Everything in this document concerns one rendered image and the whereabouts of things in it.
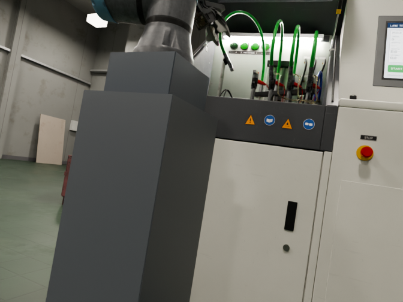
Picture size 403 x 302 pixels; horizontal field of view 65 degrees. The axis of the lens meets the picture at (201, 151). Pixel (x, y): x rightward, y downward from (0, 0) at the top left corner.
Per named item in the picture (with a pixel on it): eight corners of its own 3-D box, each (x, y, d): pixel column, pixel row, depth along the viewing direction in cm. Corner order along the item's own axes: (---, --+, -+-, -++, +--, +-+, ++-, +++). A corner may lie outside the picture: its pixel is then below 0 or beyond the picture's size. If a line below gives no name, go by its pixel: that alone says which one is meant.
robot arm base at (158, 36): (173, 53, 69) (180, 9, 69) (119, 54, 75) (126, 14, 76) (202, 76, 82) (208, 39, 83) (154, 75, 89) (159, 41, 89)
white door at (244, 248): (125, 299, 126) (154, 130, 129) (128, 298, 128) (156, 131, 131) (294, 355, 105) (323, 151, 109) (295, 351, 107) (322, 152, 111)
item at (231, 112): (158, 130, 129) (165, 91, 130) (163, 131, 133) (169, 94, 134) (319, 150, 110) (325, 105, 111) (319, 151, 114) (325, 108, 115)
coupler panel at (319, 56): (294, 106, 163) (302, 48, 165) (294, 108, 167) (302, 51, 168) (321, 109, 159) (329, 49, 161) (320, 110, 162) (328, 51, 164)
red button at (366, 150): (357, 158, 102) (359, 142, 103) (355, 159, 106) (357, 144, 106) (375, 160, 101) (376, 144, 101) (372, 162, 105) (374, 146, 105)
